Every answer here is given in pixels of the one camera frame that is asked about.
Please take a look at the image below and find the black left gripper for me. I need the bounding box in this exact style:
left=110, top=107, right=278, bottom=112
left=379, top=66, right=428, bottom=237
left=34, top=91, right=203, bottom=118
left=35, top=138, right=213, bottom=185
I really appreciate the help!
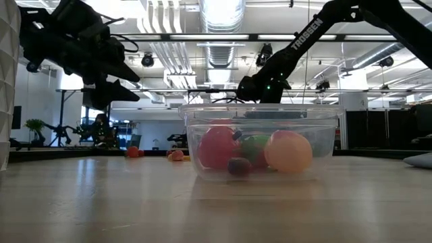
left=63, top=35, right=140, bottom=111

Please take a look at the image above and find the green round toy fruit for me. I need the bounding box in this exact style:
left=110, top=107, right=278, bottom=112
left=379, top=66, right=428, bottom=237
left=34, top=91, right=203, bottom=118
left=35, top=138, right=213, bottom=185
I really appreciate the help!
left=240, top=134, right=271, bottom=159

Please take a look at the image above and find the peach-coloured round toy fruit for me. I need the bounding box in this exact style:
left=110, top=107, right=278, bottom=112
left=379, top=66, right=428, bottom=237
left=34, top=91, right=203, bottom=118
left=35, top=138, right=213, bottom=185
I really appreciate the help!
left=264, top=130, right=314, bottom=174

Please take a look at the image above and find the red toy apple with stem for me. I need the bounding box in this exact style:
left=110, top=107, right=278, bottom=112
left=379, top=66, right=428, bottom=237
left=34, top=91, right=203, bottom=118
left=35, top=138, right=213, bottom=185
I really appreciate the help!
left=197, top=125, right=242, bottom=170

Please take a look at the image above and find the clear plastic tupperware container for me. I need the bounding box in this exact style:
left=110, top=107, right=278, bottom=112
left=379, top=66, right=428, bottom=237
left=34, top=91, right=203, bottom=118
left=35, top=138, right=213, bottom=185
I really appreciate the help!
left=178, top=103, right=346, bottom=183

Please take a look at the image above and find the person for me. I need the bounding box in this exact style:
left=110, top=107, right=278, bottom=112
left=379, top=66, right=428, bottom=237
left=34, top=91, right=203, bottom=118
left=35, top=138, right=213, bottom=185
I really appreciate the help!
left=88, top=113, right=117, bottom=149

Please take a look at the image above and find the black beam with light strips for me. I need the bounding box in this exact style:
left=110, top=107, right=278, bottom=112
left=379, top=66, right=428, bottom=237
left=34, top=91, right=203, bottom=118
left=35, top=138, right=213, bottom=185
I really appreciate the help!
left=111, top=32, right=432, bottom=43

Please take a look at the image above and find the white column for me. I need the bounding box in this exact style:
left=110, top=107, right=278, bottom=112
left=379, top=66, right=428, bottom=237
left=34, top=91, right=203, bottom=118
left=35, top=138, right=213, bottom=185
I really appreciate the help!
left=338, top=72, right=369, bottom=151

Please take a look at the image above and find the small background potted plant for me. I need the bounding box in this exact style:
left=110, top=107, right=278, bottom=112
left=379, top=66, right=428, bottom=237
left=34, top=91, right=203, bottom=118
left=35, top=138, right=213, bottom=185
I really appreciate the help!
left=23, top=117, right=47, bottom=142

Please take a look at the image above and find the dark monitor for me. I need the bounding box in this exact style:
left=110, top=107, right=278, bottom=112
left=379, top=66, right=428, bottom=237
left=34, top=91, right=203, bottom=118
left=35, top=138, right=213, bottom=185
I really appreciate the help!
left=11, top=105, right=22, bottom=130

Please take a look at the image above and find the white faceted textured container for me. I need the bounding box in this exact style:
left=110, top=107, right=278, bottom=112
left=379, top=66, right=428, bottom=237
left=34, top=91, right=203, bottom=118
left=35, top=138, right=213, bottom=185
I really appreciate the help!
left=0, top=0, right=22, bottom=171

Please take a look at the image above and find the black office partition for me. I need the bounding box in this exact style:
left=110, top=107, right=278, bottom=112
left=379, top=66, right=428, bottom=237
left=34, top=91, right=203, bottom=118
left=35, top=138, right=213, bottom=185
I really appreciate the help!
left=346, top=103, right=432, bottom=151

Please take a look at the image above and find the large grey ceiling pipe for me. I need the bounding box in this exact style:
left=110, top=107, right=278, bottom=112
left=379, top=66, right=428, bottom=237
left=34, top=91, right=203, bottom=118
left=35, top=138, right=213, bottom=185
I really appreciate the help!
left=340, top=22, right=432, bottom=74

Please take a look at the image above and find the grey rectangular lid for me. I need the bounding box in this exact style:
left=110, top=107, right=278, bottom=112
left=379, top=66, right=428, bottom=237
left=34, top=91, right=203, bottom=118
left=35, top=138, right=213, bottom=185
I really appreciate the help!
left=402, top=152, right=432, bottom=169

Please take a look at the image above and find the black background workstation frame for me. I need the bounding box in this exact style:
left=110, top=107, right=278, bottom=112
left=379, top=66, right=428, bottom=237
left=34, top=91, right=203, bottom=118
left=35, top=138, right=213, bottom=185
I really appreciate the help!
left=55, top=87, right=239, bottom=148

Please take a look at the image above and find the silver ribbed air duct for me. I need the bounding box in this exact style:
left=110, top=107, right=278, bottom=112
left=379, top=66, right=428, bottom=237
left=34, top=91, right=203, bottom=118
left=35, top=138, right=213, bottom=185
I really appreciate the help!
left=198, top=0, right=246, bottom=70

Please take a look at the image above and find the black aluminium table frame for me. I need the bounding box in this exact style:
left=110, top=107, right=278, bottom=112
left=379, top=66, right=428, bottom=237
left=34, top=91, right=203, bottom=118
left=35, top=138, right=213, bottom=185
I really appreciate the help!
left=8, top=146, right=432, bottom=163

